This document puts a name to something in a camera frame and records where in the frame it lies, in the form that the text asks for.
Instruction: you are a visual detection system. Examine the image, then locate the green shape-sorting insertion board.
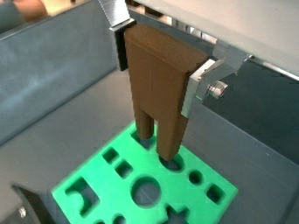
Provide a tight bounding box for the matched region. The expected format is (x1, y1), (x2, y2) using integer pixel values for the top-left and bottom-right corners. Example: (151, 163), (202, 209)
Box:
(51, 124), (238, 224)

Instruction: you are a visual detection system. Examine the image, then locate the brown square-circle peg object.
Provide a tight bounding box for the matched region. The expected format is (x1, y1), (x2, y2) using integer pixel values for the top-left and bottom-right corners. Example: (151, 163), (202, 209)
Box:
(126, 24), (209, 161)

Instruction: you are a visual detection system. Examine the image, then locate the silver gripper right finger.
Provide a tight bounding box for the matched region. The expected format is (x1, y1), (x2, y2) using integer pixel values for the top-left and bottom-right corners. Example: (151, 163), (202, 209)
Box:
(182, 40), (250, 117)

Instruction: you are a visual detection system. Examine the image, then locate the black corner bracket with screw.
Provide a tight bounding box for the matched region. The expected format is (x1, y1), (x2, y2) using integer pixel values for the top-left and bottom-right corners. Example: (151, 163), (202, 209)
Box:
(12, 184), (57, 224)

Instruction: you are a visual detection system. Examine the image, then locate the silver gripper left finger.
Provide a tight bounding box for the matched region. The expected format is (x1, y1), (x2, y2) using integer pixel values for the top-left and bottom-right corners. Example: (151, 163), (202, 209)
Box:
(98, 0), (137, 71)

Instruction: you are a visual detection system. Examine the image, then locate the grey bin enclosure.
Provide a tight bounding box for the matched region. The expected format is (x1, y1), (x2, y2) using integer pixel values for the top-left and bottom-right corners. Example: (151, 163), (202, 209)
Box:
(0, 2), (299, 224)

